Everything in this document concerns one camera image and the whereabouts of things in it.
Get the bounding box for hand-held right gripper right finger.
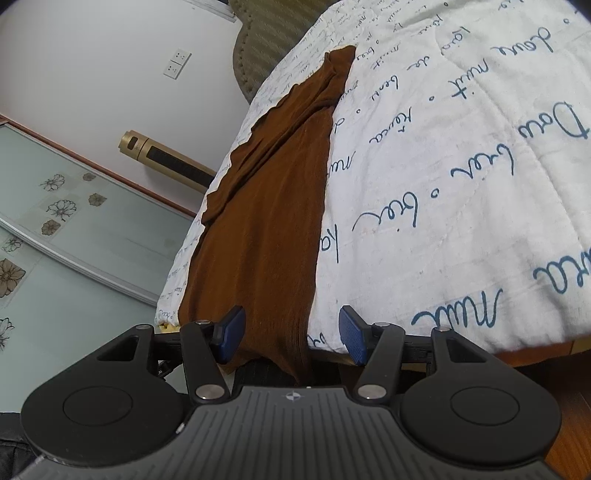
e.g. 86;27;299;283
338;305;497;402

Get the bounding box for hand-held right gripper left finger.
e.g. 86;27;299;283
95;305;245;400

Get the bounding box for brown knit sweater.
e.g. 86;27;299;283
178;45;358;386

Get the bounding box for dark striped pants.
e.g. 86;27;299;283
233;360;296;387

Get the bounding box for sliding wardrobe door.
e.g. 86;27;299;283
0;115;199;402

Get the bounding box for white script-printed quilt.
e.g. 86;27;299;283
154;0;591;365

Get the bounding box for gold tower fan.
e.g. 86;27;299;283
116;130;218;193

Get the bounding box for dark cloth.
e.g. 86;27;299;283
0;411;42;480

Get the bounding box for olive upholstered headboard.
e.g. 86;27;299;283
228;0;342;104

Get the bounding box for white framed window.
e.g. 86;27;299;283
185;0;237;21

